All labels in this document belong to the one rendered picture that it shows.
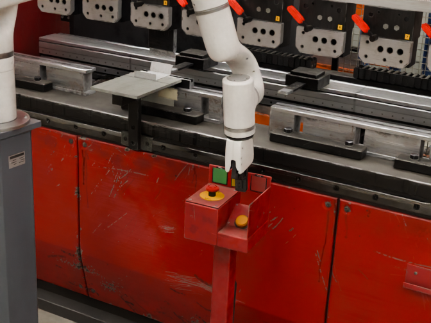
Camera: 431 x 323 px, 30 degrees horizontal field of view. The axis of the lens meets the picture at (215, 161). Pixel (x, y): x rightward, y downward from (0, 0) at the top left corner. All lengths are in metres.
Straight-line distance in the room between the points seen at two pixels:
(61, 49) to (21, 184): 1.15
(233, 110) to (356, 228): 0.57
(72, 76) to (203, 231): 0.93
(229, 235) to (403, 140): 0.59
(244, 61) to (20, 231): 0.78
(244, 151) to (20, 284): 0.75
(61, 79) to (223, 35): 1.07
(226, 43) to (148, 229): 0.94
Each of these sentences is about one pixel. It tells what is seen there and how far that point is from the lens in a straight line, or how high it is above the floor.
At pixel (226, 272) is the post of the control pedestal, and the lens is 2.39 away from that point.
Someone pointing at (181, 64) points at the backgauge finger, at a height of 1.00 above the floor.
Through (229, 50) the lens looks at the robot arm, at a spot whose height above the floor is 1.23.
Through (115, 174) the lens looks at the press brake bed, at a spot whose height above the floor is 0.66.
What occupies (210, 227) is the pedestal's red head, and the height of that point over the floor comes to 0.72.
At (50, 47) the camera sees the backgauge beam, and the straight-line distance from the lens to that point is 3.35.
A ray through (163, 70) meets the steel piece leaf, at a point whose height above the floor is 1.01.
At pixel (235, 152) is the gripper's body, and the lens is 2.16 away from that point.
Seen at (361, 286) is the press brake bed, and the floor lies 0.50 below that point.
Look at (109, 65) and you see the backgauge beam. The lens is 3.18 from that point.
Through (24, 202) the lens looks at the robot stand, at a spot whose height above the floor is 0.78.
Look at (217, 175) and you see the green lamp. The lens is 2.40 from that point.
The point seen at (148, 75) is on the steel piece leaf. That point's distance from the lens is 2.68.
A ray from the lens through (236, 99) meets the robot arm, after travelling 2.10.
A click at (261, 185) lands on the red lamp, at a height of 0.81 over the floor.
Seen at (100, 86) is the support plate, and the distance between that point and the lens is 2.59.
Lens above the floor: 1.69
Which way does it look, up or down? 20 degrees down
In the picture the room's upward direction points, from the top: 3 degrees clockwise
